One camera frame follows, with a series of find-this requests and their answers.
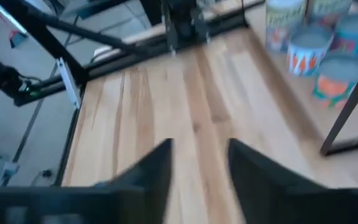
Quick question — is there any tall peas can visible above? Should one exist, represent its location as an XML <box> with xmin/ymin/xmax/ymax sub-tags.
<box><xmin>306</xmin><ymin>0</ymin><xmax>352</xmax><ymax>27</ymax></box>

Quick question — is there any black aluminium table frame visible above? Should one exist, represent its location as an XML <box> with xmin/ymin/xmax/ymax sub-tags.
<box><xmin>0</xmin><ymin>0</ymin><xmax>265</xmax><ymax>187</ymax></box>

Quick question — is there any white metal bracket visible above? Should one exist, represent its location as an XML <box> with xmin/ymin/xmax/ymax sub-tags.
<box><xmin>56</xmin><ymin>57</ymin><xmax>82</xmax><ymax>110</ymax></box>

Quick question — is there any thin black shelf frame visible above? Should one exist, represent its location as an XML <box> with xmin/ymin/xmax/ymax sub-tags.
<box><xmin>319</xmin><ymin>73</ymin><xmax>358</xmax><ymax>157</ymax></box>

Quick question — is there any short orange slices can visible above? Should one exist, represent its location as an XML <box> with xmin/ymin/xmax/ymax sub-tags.
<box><xmin>311</xmin><ymin>52</ymin><xmax>358</xmax><ymax>110</ymax></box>

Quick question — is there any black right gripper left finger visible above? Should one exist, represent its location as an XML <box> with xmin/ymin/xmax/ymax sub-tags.
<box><xmin>0</xmin><ymin>138</ymin><xmax>173</xmax><ymax>224</ymax></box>

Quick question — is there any tall peaches can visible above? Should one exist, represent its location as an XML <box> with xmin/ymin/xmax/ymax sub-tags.
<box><xmin>265</xmin><ymin>0</ymin><xmax>307</xmax><ymax>54</ymax></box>

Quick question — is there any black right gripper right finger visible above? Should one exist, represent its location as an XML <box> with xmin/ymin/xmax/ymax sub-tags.
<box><xmin>228</xmin><ymin>139</ymin><xmax>358</xmax><ymax>224</ymax></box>

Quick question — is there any short carrot print can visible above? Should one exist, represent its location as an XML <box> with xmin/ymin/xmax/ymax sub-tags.
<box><xmin>286</xmin><ymin>26</ymin><xmax>335</xmax><ymax>77</ymax></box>

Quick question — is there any short blue patterned can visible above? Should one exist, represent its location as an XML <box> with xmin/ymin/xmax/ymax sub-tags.
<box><xmin>329</xmin><ymin>12</ymin><xmax>358</xmax><ymax>58</ymax></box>

